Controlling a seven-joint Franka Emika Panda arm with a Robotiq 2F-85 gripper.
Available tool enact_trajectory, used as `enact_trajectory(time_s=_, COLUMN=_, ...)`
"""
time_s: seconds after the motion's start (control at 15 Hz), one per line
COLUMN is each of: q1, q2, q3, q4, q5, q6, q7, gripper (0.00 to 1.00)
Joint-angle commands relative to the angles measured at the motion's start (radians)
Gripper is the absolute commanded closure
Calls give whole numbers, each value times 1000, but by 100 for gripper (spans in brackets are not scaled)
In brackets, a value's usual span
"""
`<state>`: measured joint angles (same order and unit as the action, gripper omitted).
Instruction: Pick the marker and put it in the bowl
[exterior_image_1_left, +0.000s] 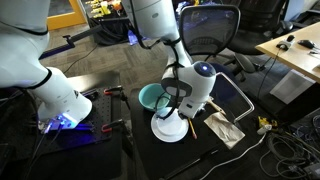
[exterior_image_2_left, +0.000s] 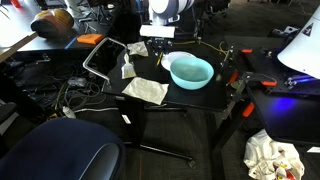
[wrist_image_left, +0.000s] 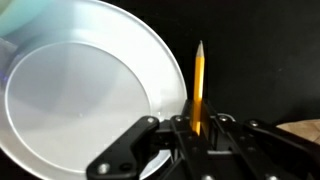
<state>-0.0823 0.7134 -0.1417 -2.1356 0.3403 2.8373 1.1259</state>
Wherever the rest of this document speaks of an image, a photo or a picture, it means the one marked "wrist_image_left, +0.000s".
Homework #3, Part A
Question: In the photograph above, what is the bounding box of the yellow pencil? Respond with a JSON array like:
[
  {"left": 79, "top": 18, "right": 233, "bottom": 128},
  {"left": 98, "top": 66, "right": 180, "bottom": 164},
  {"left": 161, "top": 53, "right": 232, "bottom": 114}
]
[{"left": 189, "top": 40, "right": 206, "bottom": 136}]

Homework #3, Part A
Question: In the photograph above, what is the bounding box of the teal plastic bowl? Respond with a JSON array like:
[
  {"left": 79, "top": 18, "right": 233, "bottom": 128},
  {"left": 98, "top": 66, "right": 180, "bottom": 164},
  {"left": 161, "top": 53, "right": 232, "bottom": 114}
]
[{"left": 0, "top": 0, "right": 56, "bottom": 38}]

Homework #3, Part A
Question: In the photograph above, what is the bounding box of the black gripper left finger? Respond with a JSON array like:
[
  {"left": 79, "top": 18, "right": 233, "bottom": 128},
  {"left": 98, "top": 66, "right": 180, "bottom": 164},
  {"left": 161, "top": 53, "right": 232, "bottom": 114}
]
[{"left": 85, "top": 99, "right": 208, "bottom": 180}]

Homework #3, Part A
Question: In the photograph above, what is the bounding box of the white round plate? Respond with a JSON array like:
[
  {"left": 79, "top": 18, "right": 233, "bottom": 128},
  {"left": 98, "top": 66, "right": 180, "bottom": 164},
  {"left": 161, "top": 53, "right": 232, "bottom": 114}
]
[{"left": 0, "top": 0, "right": 189, "bottom": 180}]

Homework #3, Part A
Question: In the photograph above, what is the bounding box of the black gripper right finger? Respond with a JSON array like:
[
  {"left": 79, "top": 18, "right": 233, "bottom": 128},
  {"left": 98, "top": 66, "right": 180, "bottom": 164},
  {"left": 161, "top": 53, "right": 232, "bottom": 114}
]
[{"left": 200, "top": 99, "right": 320, "bottom": 180}]

